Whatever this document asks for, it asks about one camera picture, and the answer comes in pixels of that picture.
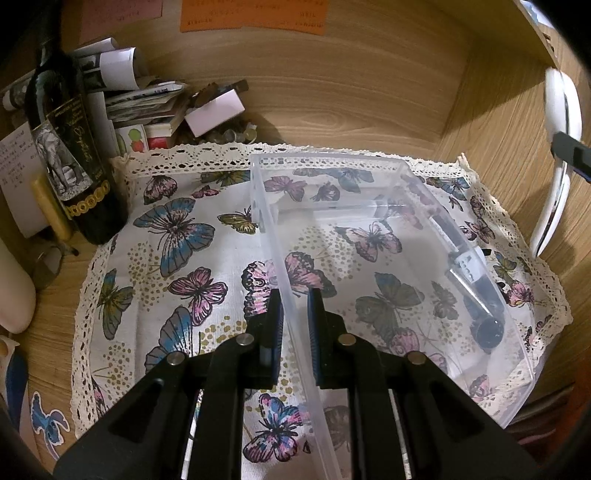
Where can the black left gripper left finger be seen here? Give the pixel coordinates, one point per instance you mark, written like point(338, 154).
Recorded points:
point(249, 361)

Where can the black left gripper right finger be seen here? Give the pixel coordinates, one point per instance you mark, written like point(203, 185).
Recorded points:
point(343, 361)

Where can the white handheld massager device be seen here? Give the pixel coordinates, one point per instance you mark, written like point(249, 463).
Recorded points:
point(562, 115)

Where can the clear plastic storage bin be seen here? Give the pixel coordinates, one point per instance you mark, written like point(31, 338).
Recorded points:
point(358, 229)

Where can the butterfly print lace cloth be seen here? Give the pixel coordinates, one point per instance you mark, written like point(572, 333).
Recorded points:
point(186, 273)

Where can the pile of coins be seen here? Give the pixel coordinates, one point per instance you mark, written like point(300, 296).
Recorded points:
point(245, 135)

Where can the cream rounded object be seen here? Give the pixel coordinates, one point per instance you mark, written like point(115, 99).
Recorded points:
point(17, 293)

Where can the yellow lip balm tube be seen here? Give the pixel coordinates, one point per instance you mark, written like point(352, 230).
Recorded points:
point(51, 208)

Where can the pink white small box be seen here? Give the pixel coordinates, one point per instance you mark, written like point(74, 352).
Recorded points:
point(215, 112)

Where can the fruit print card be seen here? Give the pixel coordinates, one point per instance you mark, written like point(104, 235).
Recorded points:
point(131, 139)

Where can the stack of papers and booklets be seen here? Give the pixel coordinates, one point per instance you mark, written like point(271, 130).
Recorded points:
point(159, 109)

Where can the dark wine bottle elephant label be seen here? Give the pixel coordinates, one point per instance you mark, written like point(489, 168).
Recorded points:
point(56, 111)

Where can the orange paper note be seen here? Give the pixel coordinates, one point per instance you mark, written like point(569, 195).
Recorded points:
point(300, 16)

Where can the white handwritten note card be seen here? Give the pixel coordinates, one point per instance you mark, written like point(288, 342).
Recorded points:
point(20, 165)

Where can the rolled white paper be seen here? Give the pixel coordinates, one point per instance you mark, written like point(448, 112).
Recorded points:
point(107, 67)

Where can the pink paper note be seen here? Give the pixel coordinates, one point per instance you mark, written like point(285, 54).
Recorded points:
point(99, 16)

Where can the wire frame eyeglasses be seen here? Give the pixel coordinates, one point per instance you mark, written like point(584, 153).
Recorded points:
point(48, 258)

